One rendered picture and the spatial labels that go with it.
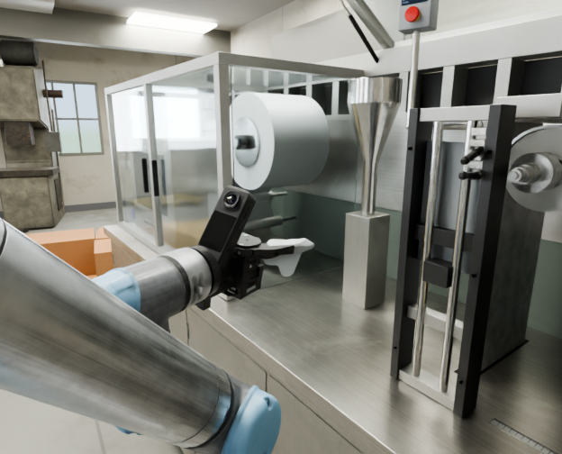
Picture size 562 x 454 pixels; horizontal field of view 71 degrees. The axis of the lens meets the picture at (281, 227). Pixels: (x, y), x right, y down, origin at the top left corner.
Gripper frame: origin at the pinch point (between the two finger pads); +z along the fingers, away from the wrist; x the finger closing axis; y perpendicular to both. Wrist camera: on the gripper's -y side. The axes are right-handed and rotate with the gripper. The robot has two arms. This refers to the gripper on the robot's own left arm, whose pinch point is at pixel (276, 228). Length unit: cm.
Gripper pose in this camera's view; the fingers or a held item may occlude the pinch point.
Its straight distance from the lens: 68.9
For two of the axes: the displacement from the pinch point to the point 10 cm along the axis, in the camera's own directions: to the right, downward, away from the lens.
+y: -1.2, 9.5, 3.1
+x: 8.4, 2.6, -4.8
